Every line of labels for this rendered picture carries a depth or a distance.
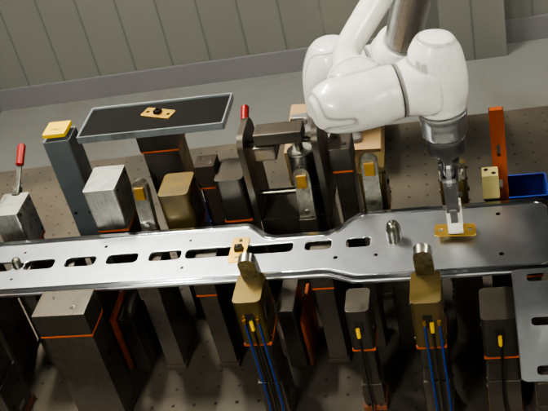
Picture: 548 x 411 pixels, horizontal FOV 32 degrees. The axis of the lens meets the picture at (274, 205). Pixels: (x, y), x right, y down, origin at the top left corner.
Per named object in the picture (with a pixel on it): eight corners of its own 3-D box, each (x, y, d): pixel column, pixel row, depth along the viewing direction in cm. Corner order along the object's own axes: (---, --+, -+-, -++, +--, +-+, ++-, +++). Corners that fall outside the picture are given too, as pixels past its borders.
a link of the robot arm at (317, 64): (300, 101, 279) (293, 33, 267) (360, 90, 281) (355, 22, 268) (312, 128, 266) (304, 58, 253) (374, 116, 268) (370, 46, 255)
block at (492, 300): (489, 430, 191) (479, 331, 175) (487, 386, 201) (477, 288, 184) (526, 430, 190) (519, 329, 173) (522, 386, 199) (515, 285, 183)
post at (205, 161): (231, 295, 241) (192, 167, 218) (234, 282, 245) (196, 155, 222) (250, 293, 240) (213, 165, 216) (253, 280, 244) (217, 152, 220)
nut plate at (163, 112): (139, 116, 230) (139, 112, 229) (148, 108, 232) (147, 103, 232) (168, 119, 226) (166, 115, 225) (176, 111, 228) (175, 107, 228)
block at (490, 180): (492, 303, 220) (481, 176, 199) (492, 293, 222) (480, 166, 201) (507, 302, 219) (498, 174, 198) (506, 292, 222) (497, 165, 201)
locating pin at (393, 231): (387, 250, 198) (383, 226, 194) (388, 240, 201) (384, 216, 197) (403, 249, 197) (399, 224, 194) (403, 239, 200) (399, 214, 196)
